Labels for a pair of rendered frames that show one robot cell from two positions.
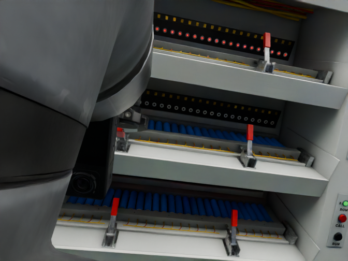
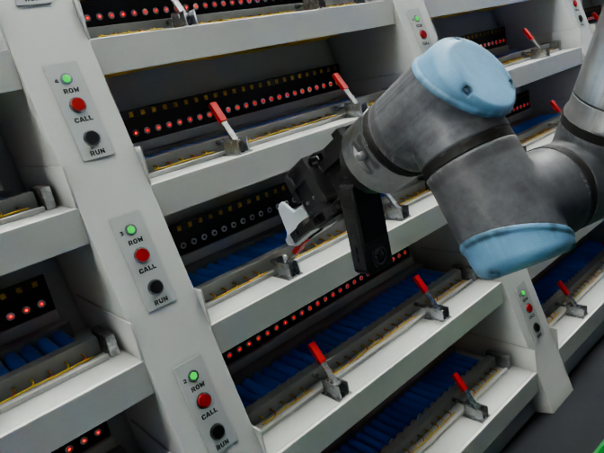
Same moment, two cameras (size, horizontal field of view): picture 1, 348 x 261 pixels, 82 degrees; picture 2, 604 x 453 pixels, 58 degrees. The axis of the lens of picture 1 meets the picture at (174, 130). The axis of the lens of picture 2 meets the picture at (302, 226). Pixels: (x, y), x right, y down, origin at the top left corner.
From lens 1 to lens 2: 0.57 m
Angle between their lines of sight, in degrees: 30
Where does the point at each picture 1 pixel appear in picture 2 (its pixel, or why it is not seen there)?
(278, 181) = (433, 216)
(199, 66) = (312, 138)
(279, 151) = (408, 191)
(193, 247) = (411, 340)
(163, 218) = (359, 341)
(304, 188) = not seen: hidden behind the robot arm
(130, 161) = (312, 280)
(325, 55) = (384, 69)
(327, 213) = not seen: hidden behind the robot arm
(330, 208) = not seen: hidden behind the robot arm
